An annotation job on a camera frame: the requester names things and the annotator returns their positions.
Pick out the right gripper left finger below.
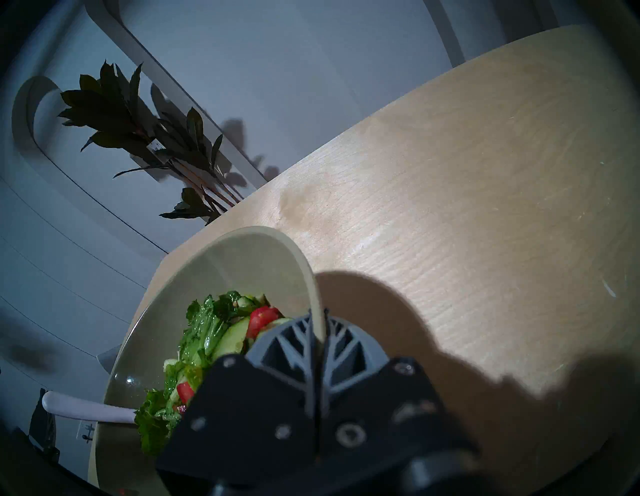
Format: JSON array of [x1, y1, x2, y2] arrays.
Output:
[[156, 314, 319, 489]]

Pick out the tall dark green potted plant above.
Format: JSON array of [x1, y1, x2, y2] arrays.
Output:
[[57, 60, 246, 227]]

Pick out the mixed green salad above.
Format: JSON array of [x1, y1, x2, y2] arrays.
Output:
[[134, 291, 292, 457]]

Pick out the pale pink white spoon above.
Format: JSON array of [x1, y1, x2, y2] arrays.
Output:
[[42, 391, 137, 425]]

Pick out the beige green salad bowl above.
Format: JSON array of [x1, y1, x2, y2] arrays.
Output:
[[87, 226, 327, 496]]

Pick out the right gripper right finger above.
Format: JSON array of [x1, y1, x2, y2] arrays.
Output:
[[319, 315, 477, 467]]

